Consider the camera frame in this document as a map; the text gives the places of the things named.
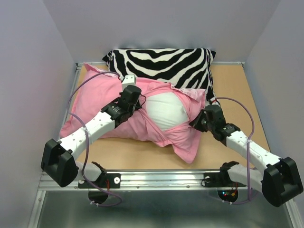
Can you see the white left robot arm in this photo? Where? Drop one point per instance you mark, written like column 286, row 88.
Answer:
column 59, row 157

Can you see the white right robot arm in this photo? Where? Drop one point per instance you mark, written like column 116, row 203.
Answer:
column 277, row 178

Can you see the zebra print pillow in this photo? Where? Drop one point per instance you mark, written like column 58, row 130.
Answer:
column 184, row 68

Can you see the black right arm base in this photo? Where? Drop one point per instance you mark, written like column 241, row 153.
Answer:
column 221, row 179

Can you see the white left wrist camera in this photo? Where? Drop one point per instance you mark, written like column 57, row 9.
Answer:
column 128, row 80

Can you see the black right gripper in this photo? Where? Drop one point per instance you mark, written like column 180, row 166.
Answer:
column 195, row 122

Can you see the pink floral satin pillowcase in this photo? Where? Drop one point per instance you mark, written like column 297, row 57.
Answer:
column 102, row 89

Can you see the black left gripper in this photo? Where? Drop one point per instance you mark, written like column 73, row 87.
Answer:
column 137, row 106

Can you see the aluminium mounting rail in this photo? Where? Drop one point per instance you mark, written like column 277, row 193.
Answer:
column 156, row 180

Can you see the white pillow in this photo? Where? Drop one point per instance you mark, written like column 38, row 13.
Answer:
column 166, row 110

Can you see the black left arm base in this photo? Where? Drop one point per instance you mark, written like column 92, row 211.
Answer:
column 99, row 184

